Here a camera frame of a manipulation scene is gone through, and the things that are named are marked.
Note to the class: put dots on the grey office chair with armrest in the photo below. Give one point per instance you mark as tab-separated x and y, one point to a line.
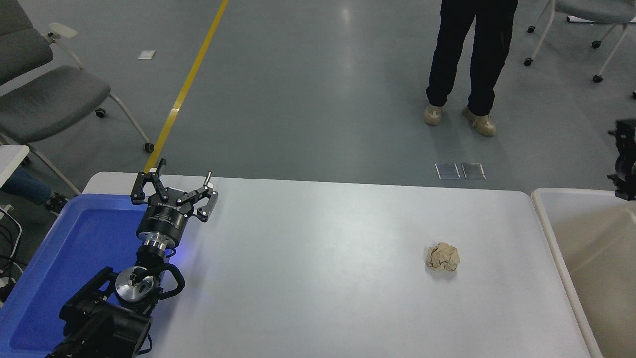
44	104

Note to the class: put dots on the blue plastic tray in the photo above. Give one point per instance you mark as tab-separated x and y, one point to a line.
74	248

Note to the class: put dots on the silver floor plate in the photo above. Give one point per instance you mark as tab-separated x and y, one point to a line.
473	170
447	171

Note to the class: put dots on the standing person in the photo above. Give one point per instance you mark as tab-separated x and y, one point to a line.
489	59

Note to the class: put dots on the white desk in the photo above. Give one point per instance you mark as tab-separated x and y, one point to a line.
11	160

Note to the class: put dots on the seated person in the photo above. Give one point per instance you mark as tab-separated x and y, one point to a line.
22	185

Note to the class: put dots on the crumpled tan paper ball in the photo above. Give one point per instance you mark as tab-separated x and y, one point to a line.
443	256

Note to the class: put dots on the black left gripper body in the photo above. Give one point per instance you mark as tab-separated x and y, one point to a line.
164	223

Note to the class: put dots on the grey chair with white legs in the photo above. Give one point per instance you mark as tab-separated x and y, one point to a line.
596	7

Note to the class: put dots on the large pale bin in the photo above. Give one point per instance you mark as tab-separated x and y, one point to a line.
606	278

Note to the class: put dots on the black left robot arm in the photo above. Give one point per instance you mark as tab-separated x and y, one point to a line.
99	318

